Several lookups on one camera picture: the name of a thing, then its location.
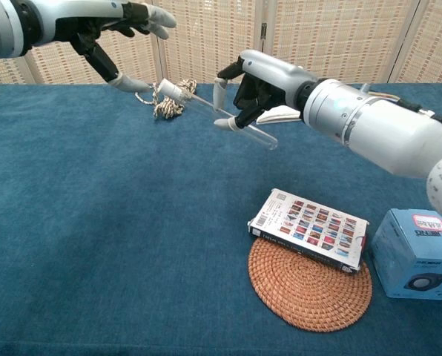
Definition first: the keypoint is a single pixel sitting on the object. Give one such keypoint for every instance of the light blue speaker box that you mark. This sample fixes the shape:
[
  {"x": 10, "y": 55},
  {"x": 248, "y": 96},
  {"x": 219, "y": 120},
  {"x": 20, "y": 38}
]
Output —
[{"x": 410, "y": 259}]

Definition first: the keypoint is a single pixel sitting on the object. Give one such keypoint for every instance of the book with photo grid cover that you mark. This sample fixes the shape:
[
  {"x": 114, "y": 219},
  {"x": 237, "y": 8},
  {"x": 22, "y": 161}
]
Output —
[{"x": 310, "y": 230}]

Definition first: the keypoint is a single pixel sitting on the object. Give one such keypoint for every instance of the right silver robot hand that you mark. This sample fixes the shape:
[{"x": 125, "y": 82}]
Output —
[{"x": 273, "y": 79}]

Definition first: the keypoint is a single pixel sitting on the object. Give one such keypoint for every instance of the round woven rattan coaster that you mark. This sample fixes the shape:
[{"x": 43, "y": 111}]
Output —
[{"x": 310, "y": 293}]

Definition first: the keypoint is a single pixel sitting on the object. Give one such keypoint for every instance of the woven bamboo folding screen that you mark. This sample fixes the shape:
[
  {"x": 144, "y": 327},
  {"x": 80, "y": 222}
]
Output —
[{"x": 206, "y": 48}]

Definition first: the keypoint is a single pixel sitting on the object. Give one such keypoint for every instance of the small white stopper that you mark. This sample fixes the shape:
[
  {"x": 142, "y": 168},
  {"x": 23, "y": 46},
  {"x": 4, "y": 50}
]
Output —
[{"x": 171, "y": 90}]

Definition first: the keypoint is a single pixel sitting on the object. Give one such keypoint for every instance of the clear glass test tube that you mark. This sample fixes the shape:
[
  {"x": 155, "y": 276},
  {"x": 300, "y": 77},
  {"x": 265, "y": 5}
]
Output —
[{"x": 258, "y": 135}]

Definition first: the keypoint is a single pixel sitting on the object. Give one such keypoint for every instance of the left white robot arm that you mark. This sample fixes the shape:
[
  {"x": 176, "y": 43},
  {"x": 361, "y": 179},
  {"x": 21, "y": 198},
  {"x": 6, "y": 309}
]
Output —
[{"x": 2, "y": 26}]

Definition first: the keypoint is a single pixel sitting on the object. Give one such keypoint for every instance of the metal screen hinge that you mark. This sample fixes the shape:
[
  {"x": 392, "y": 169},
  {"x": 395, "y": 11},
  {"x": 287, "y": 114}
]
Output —
[{"x": 264, "y": 30}]

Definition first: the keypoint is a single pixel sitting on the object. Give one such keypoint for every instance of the teal blue tablecloth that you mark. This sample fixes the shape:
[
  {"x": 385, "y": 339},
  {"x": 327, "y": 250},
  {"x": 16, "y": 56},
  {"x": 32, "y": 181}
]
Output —
[{"x": 132, "y": 222}]

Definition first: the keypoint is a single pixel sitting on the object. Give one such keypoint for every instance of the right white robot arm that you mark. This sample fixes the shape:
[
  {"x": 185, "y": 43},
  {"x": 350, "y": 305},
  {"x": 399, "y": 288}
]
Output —
[{"x": 384, "y": 130}]

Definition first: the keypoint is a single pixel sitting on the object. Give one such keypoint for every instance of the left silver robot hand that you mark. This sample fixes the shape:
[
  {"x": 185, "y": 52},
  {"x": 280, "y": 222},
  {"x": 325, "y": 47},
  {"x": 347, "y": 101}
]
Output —
[{"x": 76, "y": 16}]

